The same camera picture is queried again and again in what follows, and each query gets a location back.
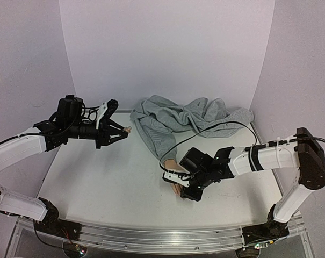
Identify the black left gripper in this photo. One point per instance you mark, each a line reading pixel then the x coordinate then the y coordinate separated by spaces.
pixel 104 134

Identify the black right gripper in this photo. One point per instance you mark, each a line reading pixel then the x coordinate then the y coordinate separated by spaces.
pixel 189 192

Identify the nail polish bottle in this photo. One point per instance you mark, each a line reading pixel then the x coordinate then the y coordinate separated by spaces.
pixel 128 129

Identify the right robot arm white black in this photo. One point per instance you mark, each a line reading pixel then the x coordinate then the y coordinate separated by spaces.
pixel 303 152

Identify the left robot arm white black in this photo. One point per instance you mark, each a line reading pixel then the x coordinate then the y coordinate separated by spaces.
pixel 72 120

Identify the mannequin hand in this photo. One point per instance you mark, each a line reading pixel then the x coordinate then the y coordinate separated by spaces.
pixel 172 164

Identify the grey sweatshirt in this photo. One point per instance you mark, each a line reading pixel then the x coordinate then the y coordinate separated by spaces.
pixel 157 119

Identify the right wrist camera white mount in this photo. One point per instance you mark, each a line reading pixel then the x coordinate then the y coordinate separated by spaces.
pixel 177 178

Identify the aluminium front rail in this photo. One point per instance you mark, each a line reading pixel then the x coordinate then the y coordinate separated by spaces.
pixel 206 240

